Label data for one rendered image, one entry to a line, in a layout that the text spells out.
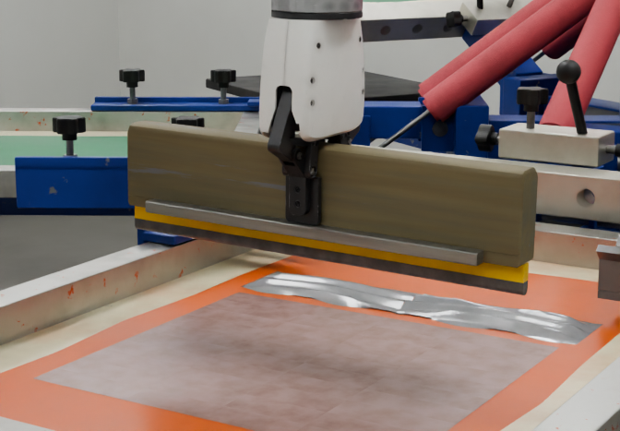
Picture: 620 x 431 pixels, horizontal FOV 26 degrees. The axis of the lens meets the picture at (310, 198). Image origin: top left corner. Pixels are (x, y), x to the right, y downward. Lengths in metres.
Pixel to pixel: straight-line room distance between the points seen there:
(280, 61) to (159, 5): 5.67
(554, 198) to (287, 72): 0.55
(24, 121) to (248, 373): 1.34
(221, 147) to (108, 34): 5.70
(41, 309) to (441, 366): 0.37
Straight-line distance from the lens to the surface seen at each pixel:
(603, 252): 1.26
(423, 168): 1.06
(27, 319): 1.24
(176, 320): 1.27
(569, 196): 1.54
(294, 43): 1.07
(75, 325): 1.27
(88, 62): 6.74
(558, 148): 1.59
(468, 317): 1.26
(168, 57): 6.73
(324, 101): 1.08
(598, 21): 1.91
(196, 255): 1.43
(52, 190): 1.83
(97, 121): 2.37
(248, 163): 1.14
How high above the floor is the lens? 1.33
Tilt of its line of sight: 12 degrees down
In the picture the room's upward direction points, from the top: straight up
